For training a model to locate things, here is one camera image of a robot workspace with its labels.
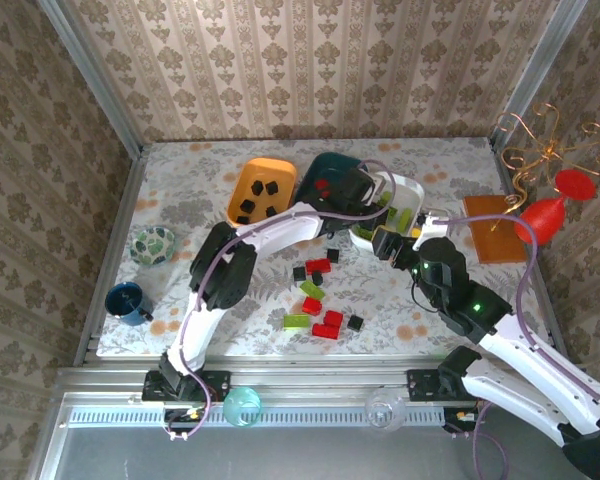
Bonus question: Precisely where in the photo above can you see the red plastic goblet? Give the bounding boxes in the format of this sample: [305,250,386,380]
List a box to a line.
[513,168,599,247]

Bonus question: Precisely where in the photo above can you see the gold wire ornament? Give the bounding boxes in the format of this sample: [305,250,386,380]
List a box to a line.
[490,102,600,234]

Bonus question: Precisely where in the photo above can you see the slotted cable duct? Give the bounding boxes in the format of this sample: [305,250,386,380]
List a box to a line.
[64,402,449,429]

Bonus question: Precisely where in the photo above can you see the teal plastic container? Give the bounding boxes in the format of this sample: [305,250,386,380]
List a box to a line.
[295,152,369,211]

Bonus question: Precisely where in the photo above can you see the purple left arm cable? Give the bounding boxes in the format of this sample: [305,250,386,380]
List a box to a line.
[162,159,399,444]

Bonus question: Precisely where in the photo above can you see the white plastic container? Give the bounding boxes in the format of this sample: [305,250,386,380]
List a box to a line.
[348,171,427,252]

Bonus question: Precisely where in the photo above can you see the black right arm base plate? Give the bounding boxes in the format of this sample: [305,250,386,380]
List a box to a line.
[405,368,481,402]

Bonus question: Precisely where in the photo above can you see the small electronics board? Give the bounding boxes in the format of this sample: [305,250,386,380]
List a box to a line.
[162,405,206,427]
[443,405,486,432]

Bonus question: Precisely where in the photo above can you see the brown wooden board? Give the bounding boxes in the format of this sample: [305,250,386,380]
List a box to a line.
[462,193,530,265]

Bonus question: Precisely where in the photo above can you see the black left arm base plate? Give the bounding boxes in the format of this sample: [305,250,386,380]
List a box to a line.
[142,369,231,404]

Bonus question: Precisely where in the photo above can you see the orange plastic container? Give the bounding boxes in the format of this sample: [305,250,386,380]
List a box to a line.
[226,156,300,230]

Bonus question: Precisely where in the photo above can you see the aluminium front rail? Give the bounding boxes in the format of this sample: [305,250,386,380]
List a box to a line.
[54,354,594,401]

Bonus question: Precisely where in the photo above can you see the blue mug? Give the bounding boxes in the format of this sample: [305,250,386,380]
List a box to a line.
[104,282,155,327]

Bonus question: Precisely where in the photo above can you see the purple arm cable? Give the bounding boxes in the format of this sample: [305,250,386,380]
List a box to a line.
[162,159,399,444]
[429,213,600,480]

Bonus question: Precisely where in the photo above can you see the aluminium frame post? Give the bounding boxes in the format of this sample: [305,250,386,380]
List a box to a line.
[36,0,144,159]
[489,0,590,149]

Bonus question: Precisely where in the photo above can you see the clear glass ball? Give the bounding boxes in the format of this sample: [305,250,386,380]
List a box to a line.
[363,387,408,432]

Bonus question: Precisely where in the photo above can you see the teal glass ball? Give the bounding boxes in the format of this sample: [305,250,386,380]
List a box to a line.
[222,384,264,429]

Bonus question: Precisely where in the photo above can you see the green patterned bowl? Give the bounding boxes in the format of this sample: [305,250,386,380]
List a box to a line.
[129,225,177,267]

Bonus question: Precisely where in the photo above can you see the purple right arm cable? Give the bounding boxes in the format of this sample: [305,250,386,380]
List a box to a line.
[429,213,600,480]

